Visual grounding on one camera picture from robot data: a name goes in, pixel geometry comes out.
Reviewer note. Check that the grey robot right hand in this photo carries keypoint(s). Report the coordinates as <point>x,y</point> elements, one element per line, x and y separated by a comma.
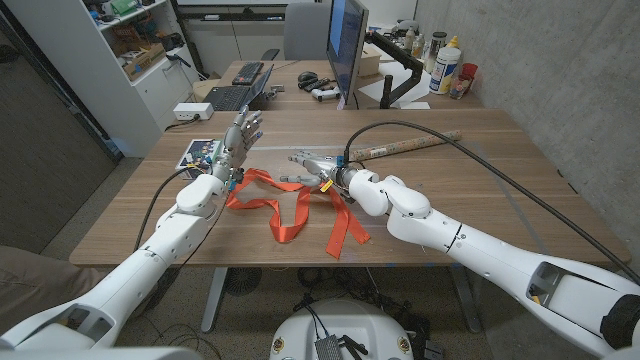
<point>327,170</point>

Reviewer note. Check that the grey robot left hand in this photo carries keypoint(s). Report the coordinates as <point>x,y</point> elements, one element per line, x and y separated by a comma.
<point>237,145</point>

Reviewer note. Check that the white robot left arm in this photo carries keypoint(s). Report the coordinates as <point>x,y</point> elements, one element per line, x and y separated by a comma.
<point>130,280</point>

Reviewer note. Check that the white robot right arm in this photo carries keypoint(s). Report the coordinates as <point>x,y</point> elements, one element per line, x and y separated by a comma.
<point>480,255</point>

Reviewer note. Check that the green printed gift box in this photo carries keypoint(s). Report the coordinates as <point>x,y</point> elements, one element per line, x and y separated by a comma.
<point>200,152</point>

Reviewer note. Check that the orange satin ribbon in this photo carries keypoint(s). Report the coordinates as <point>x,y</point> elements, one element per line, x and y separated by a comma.
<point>300,215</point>

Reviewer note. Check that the white power strip box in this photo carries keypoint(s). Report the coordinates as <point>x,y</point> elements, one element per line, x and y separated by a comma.
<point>192,111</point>

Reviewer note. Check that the brown wrapping paper roll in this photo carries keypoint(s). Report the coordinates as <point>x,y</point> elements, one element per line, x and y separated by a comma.
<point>415,142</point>

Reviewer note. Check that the beige cardboard box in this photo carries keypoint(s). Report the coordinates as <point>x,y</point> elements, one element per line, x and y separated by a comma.
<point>370,60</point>

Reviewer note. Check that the brown cardboard box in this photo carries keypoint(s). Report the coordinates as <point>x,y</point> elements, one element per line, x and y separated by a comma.
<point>145,60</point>

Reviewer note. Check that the dark open laptop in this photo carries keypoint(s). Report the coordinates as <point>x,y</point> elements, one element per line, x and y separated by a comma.
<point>227,97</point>

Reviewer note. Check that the black keyboard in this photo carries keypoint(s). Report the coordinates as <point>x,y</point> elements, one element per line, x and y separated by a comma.
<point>247,73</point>

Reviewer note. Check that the white game controller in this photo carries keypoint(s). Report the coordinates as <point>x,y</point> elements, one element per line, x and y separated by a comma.
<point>325,93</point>

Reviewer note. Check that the black remote control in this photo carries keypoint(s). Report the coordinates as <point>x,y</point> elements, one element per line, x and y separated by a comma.
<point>316,84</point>

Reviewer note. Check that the black computer mouse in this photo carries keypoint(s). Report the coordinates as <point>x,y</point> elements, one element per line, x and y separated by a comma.
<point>307,76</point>

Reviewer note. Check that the white shelf cabinet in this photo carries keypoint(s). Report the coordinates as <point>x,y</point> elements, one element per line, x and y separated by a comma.
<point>140,100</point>

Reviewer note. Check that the white paper sheets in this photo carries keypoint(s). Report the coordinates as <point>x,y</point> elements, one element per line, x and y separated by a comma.
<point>395,80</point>

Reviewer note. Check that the black computer monitor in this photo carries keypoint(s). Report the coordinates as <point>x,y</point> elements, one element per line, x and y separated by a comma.
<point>347,50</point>

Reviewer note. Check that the grey office chair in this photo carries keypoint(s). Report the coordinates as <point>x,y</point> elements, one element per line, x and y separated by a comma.
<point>305,30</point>

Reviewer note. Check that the white wipes canister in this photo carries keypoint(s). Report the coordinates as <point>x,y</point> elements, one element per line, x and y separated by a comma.
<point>444,70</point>

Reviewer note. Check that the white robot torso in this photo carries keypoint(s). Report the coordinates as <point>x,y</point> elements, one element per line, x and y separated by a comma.
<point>345,325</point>

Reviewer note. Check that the grey table leg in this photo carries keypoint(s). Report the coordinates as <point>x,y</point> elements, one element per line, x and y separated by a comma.
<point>214,300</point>
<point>467,300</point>

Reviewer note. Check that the dark-lidded tall jar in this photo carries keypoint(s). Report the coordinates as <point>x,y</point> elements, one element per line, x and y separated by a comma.
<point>434,50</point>

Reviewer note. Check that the yellow-capped bottle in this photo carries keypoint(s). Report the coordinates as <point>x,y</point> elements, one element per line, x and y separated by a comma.
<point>453,42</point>

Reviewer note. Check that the person's khaki trouser leg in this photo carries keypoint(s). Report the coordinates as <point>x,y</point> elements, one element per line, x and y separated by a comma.
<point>45,285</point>

